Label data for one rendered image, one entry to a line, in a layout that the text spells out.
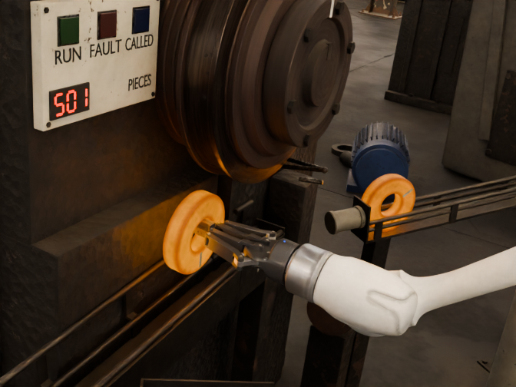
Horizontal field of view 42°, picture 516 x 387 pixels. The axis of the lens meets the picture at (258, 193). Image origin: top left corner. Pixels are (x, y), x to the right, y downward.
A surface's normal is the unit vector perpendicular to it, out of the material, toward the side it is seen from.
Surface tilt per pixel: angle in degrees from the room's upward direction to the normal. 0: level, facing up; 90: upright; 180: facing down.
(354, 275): 33
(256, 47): 71
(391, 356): 0
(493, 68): 90
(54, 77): 90
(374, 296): 52
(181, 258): 92
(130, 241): 90
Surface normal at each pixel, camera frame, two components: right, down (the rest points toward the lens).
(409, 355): 0.11, -0.91
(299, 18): -0.23, -0.51
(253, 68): -0.04, 0.26
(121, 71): 0.86, 0.29
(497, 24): -0.69, 0.22
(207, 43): -0.44, 0.03
